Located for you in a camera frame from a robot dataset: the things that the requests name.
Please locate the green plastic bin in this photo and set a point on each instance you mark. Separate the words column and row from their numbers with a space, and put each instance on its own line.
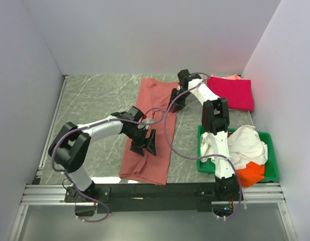
column 270, row 172

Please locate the folded magenta t shirt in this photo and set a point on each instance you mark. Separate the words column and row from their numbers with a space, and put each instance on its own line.
column 232, row 94

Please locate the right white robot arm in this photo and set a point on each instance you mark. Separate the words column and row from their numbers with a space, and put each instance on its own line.
column 215, row 120

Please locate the white t shirt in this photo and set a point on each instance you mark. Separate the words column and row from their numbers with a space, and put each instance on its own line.
column 245, row 147

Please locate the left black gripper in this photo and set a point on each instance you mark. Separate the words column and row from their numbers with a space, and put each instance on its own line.
column 148, row 143

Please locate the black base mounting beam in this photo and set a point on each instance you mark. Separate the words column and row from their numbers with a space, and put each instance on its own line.
column 147, row 197

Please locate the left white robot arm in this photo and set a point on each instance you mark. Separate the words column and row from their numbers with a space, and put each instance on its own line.
column 70, row 147

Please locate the aluminium rail frame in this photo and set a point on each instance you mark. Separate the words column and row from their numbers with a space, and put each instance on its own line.
column 177, row 211

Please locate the orange t shirt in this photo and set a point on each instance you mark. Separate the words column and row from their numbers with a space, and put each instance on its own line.
column 252, row 174

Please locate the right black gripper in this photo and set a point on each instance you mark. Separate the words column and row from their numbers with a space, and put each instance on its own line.
column 179, row 104

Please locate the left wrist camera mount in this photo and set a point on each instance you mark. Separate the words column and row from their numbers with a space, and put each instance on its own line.
column 147, row 121

